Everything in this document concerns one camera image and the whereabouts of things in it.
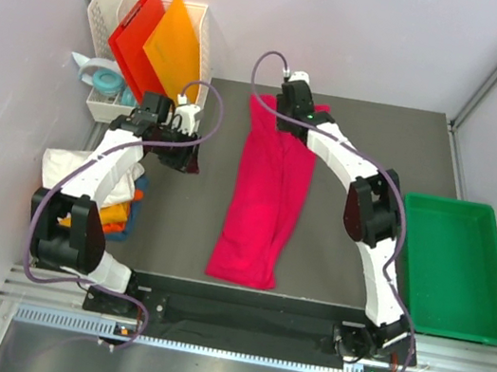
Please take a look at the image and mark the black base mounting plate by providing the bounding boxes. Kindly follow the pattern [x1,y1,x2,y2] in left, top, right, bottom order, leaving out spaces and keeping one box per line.
[79,261,423,372]

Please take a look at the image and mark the red plastic folder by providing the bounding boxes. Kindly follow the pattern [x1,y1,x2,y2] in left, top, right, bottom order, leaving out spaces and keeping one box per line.
[108,0,166,103]

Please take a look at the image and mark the teal white headphones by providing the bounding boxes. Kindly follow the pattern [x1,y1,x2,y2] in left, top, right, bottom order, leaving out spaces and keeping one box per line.
[71,52,138,108]

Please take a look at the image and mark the blue folded t shirt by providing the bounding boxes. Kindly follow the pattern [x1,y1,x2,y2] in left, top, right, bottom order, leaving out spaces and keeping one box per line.
[105,176,150,243]

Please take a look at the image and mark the green plastic tray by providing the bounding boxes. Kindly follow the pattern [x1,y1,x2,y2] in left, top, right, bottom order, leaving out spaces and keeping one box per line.
[402,193,497,346]

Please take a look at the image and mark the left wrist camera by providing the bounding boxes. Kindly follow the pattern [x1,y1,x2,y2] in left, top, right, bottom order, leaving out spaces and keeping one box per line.
[170,94,203,135]

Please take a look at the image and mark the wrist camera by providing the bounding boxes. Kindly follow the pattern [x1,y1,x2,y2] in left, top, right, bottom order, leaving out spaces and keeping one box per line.
[170,94,203,135]
[283,68,310,84]

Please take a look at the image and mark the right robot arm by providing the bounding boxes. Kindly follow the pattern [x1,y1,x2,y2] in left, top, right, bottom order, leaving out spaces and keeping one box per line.
[276,74,415,364]

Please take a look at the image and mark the orange plastic folder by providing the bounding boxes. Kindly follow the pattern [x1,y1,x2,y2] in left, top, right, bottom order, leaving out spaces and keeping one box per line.
[143,0,201,105]

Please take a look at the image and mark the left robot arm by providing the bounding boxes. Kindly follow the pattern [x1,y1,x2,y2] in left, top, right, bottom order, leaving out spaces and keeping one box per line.
[28,92,202,315]

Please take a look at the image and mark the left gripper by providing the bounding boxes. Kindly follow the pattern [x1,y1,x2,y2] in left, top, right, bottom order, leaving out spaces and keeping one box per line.
[148,121,206,176]

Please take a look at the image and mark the white folded t shirt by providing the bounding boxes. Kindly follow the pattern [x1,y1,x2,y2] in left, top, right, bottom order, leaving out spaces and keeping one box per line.
[41,148,145,208]

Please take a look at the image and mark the white slotted cable duct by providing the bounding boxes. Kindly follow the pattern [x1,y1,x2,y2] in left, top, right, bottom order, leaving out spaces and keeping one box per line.
[11,302,396,372]

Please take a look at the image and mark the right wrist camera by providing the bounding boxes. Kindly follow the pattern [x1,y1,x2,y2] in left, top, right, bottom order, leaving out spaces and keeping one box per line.
[283,68,310,84]

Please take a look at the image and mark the white plastic organizer basket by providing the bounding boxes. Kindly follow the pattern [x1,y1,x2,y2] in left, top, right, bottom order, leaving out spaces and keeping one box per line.
[67,0,225,141]

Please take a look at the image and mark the magenta t shirt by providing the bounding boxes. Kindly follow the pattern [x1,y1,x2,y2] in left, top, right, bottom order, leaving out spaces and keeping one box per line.
[206,94,316,289]

